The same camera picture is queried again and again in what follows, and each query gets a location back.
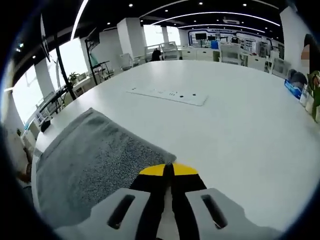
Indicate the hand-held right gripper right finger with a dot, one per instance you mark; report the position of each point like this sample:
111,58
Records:
200,205

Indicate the white office chair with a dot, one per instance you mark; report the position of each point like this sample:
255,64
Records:
231,53
280,66

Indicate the blue container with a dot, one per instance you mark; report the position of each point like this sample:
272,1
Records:
215,45

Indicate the black pole stand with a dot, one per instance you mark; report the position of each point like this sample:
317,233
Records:
92,62

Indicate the black jacket on chair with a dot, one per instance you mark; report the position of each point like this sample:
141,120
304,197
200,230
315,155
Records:
156,55

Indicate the white table socket panel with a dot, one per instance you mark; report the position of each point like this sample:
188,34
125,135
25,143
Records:
170,95

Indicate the dark grey bag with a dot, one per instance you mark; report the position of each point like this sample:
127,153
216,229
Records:
297,77

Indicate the small potted plant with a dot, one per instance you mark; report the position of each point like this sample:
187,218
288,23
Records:
73,77

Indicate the ceiling air conditioner vent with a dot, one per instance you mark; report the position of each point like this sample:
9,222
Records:
231,20

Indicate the grey towel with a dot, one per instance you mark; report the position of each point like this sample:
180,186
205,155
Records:
90,162

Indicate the blue tissue packet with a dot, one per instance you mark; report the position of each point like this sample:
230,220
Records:
293,90

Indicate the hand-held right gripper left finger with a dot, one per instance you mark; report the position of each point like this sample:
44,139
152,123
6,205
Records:
120,207

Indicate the clear glass vase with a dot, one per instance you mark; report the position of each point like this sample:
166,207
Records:
307,100

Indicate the white table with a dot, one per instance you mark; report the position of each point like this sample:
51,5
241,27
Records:
225,125

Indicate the green leafy plant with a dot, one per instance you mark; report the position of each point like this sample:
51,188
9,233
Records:
315,85

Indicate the black monitor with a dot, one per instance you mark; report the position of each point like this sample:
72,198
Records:
200,36

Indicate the black tripod stand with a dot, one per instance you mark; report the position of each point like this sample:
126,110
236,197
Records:
61,62

